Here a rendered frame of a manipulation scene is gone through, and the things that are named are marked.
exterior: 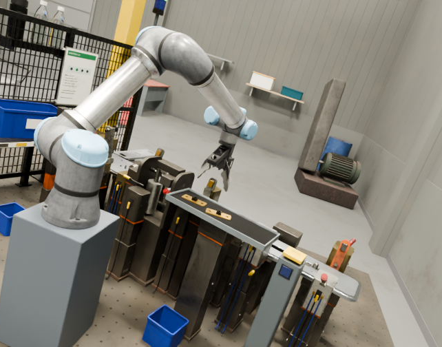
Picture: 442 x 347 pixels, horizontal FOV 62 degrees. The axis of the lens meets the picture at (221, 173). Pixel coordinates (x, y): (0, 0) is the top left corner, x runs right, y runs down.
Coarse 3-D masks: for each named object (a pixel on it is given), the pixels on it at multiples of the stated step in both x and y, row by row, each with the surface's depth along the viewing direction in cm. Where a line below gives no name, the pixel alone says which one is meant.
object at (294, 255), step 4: (288, 248) 111; (292, 248) 112; (284, 252) 108; (288, 252) 109; (292, 252) 109; (296, 252) 110; (300, 252) 111; (288, 256) 107; (292, 256) 107; (296, 256) 108; (300, 256) 108; (304, 256) 109; (292, 260) 109; (296, 260) 106; (300, 260) 106
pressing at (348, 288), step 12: (120, 168) 179; (276, 252) 144; (312, 264) 143; (324, 264) 147; (312, 276) 133; (336, 276) 140; (348, 276) 144; (336, 288) 130; (348, 288) 134; (360, 288) 138; (348, 300) 128
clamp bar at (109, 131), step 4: (108, 128) 159; (112, 128) 159; (116, 128) 163; (108, 132) 160; (112, 132) 160; (108, 136) 161; (112, 136) 161; (108, 140) 162; (112, 140) 162; (108, 144) 162; (112, 144) 163; (112, 148) 164; (108, 152) 163; (108, 156) 164
